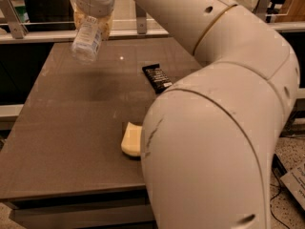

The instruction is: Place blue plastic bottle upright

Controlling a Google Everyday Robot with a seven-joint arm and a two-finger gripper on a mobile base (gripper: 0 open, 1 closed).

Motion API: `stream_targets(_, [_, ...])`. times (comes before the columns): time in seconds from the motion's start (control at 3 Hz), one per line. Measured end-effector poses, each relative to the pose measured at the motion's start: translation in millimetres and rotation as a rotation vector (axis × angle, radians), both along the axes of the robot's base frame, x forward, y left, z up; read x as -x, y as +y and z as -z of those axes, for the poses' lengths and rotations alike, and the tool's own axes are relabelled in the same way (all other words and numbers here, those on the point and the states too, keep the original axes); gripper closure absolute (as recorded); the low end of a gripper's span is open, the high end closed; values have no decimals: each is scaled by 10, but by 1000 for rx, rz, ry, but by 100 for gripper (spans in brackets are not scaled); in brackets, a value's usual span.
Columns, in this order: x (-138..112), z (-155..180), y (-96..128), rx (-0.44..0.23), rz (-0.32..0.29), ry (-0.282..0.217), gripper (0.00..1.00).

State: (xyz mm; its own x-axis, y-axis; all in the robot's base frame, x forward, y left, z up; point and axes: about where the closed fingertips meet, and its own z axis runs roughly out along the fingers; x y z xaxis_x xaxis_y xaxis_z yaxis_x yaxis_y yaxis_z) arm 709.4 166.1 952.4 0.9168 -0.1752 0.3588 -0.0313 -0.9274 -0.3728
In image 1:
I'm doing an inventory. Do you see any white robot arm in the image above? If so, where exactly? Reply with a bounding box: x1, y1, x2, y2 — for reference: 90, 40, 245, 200
74, 0, 299, 229

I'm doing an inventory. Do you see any metal glass bracket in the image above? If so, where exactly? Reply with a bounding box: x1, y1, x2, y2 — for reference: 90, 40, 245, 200
135, 4, 147, 34
254, 0, 271, 21
0, 0, 28, 39

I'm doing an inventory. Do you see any right metal glass bracket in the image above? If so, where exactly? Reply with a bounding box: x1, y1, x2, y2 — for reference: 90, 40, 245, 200
254, 0, 271, 21

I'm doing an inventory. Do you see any left metal glass bracket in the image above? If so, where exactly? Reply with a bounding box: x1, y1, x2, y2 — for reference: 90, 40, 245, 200
0, 0, 28, 39

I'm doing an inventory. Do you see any glass barrier panel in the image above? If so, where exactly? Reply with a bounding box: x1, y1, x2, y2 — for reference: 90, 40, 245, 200
0, 0, 305, 33

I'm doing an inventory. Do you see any yellow sponge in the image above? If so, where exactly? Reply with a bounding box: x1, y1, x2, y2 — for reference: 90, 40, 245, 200
121, 122, 142, 157

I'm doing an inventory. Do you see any black snack bar wrapper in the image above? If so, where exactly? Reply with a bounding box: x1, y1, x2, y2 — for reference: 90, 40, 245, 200
142, 64, 173, 94

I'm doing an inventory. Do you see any clear plastic water bottle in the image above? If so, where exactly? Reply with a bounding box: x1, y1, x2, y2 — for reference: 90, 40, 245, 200
71, 16, 102, 63

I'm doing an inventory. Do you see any middle metal glass bracket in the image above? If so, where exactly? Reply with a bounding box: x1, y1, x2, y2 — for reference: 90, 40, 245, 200
135, 4, 147, 34

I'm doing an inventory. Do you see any white box on floor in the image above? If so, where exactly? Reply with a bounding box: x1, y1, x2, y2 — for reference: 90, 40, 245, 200
280, 162, 305, 210

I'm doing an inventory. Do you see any black floor cable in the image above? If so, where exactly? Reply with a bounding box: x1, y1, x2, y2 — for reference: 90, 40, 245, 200
269, 153, 299, 229

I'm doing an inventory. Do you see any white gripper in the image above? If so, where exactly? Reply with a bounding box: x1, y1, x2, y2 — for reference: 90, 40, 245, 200
73, 0, 115, 41

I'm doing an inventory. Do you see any grey table drawer unit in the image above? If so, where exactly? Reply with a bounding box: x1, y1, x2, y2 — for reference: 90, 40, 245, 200
4, 188, 158, 229

